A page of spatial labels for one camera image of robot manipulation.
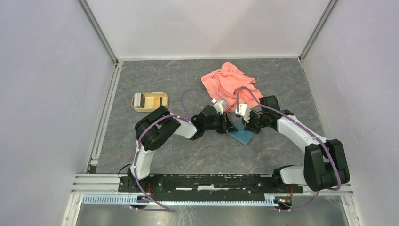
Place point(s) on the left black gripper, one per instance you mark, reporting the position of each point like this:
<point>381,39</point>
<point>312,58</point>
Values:
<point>227,125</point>

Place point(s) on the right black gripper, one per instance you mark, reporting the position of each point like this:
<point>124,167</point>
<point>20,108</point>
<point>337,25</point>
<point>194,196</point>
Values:
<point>249,126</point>

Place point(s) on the blue card holder wallet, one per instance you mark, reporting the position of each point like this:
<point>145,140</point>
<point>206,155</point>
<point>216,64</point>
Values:
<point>241,135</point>

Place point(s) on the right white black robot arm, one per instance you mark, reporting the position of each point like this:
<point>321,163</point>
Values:
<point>324,166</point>

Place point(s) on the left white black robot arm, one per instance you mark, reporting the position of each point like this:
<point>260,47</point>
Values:
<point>156,128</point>

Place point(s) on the grey card stack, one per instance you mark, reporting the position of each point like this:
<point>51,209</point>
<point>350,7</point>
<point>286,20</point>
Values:
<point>138,100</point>

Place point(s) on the pink crumpled cloth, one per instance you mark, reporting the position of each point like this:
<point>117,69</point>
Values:
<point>232,85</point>

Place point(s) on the beige oval tray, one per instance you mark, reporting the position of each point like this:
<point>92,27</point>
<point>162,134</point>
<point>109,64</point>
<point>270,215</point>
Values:
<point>149,96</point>

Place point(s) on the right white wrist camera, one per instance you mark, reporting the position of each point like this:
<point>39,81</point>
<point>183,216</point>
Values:
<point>243,111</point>

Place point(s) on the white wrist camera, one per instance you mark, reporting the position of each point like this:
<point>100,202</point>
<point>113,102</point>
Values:
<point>243,111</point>
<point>219,105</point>

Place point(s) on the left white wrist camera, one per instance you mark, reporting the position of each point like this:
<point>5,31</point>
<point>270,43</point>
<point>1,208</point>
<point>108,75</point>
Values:
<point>219,105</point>

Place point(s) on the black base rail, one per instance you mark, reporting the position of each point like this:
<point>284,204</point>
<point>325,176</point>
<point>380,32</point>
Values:
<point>207,187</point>

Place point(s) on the white slotted cable duct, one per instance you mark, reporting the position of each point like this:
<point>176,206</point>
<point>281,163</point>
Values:
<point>140,200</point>

